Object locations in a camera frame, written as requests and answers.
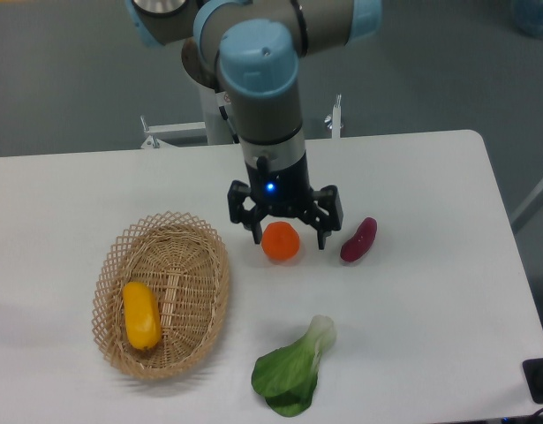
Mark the orange tangerine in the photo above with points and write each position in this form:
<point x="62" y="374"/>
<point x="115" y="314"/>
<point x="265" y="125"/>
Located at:
<point x="280" y="241"/>

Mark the yellow mango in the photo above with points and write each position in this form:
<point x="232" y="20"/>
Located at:
<point x="141" y="316"/>

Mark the white frame at right edge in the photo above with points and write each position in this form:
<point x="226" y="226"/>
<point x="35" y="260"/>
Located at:
<point x="528" y="208"/>

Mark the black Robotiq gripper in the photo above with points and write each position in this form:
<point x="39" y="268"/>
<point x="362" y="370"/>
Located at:
<point x="285" y="193"/>

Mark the black device at table edge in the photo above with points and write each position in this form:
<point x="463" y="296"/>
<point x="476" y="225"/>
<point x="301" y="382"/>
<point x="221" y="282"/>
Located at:
<point x="533" y="372"/>

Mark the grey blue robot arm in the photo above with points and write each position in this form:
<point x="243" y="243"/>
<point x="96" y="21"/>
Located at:
<point x="253" y="50"/>

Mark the green bok choy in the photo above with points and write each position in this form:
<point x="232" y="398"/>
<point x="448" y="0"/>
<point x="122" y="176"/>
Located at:
<point x="287" y="377"/>

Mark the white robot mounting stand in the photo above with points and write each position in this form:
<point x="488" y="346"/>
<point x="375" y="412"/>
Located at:
<point x="217" y="128"/>

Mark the woven wicker basket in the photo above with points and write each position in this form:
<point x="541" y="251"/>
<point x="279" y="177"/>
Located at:
<point x="183" y="261"/>

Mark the purple sweet potato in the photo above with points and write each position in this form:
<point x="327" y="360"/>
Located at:
<point x="361" y="242"/>

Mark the blue object top right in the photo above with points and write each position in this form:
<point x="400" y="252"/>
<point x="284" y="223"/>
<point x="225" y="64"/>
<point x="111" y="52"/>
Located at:
<point x="528" y="16"/>

